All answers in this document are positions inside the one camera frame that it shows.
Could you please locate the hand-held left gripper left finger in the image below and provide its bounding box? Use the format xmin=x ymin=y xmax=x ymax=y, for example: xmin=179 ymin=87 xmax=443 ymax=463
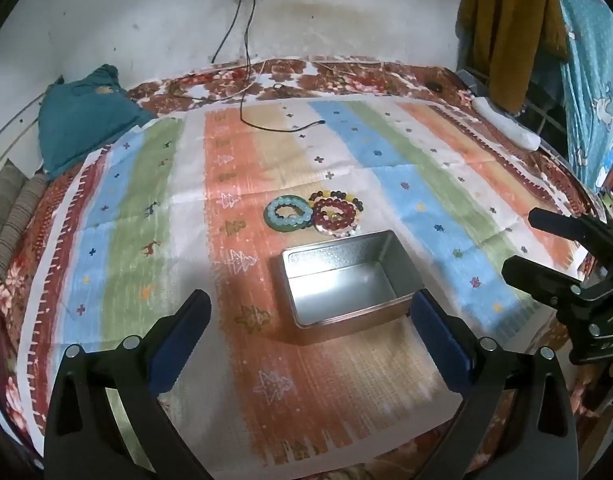
xmin=44 ymin=289 xmax=212 ymax=480

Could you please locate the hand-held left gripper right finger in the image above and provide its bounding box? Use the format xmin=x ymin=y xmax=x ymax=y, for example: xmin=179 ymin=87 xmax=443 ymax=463
xmin=411 ymin=289 xmax=580 ymax=480

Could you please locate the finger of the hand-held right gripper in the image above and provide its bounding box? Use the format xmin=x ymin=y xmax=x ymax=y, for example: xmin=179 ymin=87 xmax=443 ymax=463
xmin=529 ymin=207 xmax=613 ymax=257
xmin=501 ymin=255 xmax=613 ymax=313

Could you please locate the silver metal tin box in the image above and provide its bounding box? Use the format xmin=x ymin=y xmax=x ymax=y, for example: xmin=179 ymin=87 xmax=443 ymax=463
xmin=280 ymin=230 xmax=425 ymax=346

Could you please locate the dark green bangle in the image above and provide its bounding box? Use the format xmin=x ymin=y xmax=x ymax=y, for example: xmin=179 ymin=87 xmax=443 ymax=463
xmin=264 ymin=197 xmax=314 ymax=233

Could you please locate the pale pink bead bracelet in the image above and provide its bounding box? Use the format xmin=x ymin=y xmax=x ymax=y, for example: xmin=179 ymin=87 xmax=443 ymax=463
xmin=315 ymin=217 xmax=362 ymax=240

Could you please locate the light blue bead bracelet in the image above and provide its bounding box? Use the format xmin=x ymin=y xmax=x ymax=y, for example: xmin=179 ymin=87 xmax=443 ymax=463
xmin=268 ymin=198 xmax=312 ymax=227

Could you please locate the dark red bead bracelet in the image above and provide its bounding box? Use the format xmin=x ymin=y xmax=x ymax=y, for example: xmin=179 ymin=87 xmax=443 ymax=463
xmin=311 ymin=199 xmax=358 ymax=230

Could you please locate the amber and dark bead bracelet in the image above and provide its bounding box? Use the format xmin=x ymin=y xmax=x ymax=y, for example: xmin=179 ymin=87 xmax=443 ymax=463
xmin=308 ymin=189 xmax=364 ymax=214

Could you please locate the white rolled cloth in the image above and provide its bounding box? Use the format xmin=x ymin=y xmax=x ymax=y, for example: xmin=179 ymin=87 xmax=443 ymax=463
xmin=473 ymin=96 xmax=542 ymax=151

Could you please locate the teal printed hanging blanket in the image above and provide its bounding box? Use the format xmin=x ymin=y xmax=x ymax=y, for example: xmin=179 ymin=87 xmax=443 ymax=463
xmin=547 ymin=0 xmax=613 ymax=192

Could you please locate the striped printed cloth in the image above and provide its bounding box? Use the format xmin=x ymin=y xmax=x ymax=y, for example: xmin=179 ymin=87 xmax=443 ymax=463
xmin=19 ymin=94 xmax=595 ymax=467

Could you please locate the mustard hanging garment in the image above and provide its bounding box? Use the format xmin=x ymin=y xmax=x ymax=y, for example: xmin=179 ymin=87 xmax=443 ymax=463
xmin=457 ymin=0 xmax=570 ymax=114

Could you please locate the grey folded blanket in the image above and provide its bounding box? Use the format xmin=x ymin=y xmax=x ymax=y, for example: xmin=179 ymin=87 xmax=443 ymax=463
xmin=0 ymin=159 xmax=50 ymax=287

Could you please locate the teal pillow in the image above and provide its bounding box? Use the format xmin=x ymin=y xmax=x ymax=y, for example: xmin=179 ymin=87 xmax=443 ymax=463
xmin=38 ymin=64 xmax=158 ymax=181

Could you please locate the long black charging cable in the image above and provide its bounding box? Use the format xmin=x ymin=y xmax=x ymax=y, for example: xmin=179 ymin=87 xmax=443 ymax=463
xmin=239 ymin=0 xmax=328 ymax=133

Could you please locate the short black cable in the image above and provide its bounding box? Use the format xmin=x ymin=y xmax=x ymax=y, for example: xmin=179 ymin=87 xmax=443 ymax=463
xmin=210 ymin=0 xmax=243 ymax=64

